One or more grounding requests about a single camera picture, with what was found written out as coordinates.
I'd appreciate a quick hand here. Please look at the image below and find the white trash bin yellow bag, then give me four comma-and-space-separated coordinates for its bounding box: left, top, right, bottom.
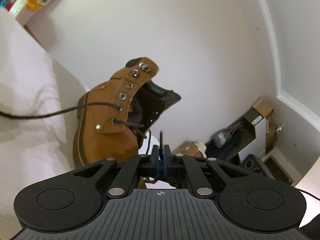
9, 0, 42, 26

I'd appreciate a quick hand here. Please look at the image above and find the tan leather boot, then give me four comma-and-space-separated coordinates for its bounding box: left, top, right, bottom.
73, 57, 181, 167

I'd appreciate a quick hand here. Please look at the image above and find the cardboard box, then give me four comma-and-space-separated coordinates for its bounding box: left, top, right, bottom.
252, 98, 274, 120

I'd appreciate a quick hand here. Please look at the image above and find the dark brown shoelace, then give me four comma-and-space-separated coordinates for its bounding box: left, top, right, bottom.
0, 101, 164, 184

